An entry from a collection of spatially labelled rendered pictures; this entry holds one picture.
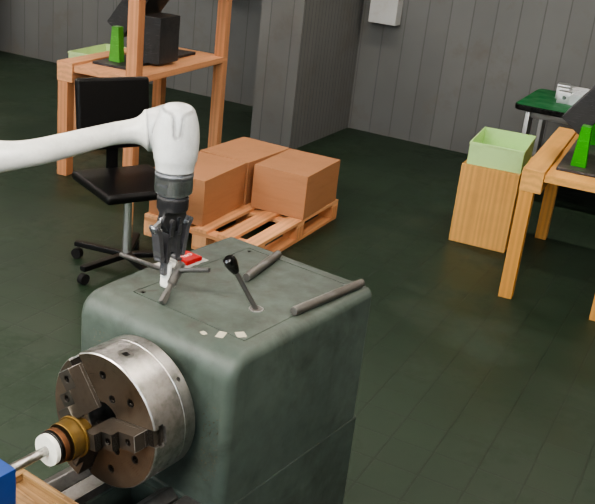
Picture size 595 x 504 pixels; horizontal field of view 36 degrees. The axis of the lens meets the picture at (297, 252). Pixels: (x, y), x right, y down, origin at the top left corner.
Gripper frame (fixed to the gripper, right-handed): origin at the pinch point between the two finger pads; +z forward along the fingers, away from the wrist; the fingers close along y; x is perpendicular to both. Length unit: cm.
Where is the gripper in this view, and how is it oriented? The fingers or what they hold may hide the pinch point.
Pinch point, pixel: (168, 273)
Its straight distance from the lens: 222.4
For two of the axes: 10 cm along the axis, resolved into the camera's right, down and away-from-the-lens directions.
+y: -5.8, 2.4, -7.8
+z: -1.1, 9.2, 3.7
